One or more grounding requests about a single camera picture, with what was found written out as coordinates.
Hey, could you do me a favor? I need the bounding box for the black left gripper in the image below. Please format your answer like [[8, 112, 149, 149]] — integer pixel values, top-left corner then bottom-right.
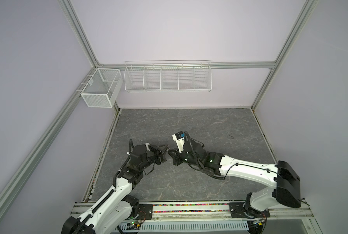
[[139, 143, 168, 171]]

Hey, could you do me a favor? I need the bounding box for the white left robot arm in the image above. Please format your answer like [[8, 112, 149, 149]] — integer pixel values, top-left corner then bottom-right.
[[61, 140, 168, 234]]

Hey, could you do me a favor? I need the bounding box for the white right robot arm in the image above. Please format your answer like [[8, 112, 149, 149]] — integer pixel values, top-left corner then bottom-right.
[[168, 131, 302, 219]]

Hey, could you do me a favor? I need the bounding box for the white mesh box basket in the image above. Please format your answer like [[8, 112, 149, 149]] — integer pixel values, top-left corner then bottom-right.
[[81, 68, 123, 108]]

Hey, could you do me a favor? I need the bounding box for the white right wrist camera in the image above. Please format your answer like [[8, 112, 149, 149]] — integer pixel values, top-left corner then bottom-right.
[[172, 131, 187, 153]]

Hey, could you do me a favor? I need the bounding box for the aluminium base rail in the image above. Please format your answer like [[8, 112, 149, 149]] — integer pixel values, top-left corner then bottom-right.
[[70, 201, 315, 234]]

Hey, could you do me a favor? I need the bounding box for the long white wire basket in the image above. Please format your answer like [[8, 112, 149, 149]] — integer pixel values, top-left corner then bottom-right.
[[124, 60, 213, 92]]

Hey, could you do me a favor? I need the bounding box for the aluminium frame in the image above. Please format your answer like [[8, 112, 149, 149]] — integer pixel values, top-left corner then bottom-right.
[[0, 1, 318, 223]]

